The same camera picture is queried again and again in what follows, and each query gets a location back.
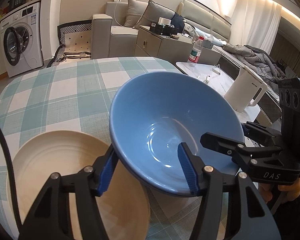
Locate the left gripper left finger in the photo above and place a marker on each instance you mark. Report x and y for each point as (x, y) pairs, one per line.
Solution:
(66, 204)

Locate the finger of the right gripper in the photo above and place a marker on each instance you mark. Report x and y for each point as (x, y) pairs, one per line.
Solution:
(258, 132)
(220, 144)

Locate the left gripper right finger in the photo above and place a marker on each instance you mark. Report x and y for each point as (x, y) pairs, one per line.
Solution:
(247, 217)

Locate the large cream plate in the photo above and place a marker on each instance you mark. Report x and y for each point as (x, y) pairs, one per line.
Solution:
(124, 207)

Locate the large blue bowl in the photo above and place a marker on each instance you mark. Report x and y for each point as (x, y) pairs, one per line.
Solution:
(151, 114)

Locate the white electric kettle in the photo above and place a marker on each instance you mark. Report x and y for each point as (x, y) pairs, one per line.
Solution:
(246, 91)

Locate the grey blanket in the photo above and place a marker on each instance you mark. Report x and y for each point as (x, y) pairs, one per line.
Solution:
(258, 61)

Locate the white marble side table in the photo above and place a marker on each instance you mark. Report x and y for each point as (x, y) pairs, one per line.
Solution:
(219, 82)

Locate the clear plastic water bottle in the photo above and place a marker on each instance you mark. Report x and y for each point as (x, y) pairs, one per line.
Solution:
(196, 51)

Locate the beige bedside cabinet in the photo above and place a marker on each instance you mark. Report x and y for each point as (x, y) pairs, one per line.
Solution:
(162, 47)

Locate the teal plaid tablecloth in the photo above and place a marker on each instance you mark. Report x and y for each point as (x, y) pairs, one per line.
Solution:
(77, 96)

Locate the black box on cabinet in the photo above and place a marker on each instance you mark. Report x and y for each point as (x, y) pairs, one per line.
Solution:
(163, 27)

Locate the dark grey cushion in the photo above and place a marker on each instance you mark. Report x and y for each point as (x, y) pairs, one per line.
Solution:
(152, 13)

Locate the grey sofa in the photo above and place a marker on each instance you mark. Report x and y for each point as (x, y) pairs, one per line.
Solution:
(110, 38)

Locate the patterned floor mat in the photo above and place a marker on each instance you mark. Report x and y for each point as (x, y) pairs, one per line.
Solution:
(74, 43)

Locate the white washing machine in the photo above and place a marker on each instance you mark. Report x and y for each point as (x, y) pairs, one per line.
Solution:
(20, 39)

